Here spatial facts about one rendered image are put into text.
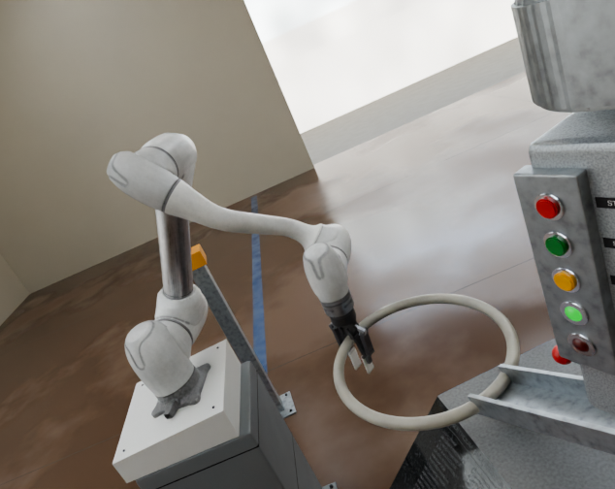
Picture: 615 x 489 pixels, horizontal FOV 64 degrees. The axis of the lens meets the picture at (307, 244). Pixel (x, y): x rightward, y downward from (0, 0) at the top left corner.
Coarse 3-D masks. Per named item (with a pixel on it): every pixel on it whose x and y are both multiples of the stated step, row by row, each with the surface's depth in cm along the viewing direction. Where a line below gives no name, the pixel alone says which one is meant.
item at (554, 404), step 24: (528, 384) 109; (552, 384) 102; (576, 384) 96; (480, 408) 108; (504, 408) 100; (528, 408) 95; (552, 408) 98; (576, 408) 94; (552, 432) 91; (576, 432) 86; (600, 432) 80
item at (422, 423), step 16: (400, 304) 150; (416, 304) 149; (464, 304) 141; (480, 304) 137; (368, 320) 149; (496, 320) 130; (512, 336) 122; (512, 352) 118; (336, 368) 135; (336, 384) 130; (496, 384) 112; (352, 400) 123; (368, 416) 117; (384, 416) 115; (400, 416) 114; (432, 416) 110; (448, 416) 109; (464, 416) 109
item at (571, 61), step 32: (544, 0) 47; (576, 0) 44; (608, 0) 42; (544, 32) 48; (576, 32) 46; (608, 32) 44; (544, 64) 50; (576, 64) 47; (608, 64) 45; (544, 96) 53; (576, 96) 49; (608, 96) 46
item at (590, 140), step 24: (576, 120) 57; (600, 120) 54; (552, 144) 54; (576, 144) 52; (600, 144) 50; (600, 168) 51; (600, 192) 52; (600, 216) 54; (600, 240) 55; (600, 384) 68; (600, 408) 70
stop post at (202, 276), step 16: (192, 256) 238; (192, 272) 243; (208, 272) 246; (208, 288) 247; (208, 304) 250; (224, 304) 252; (224, 320) 254; (240, 336) 259; (240, 352) 262; (256, 368) 267; (272, 384) 279; (288, 400) 285; (288, 416) 274
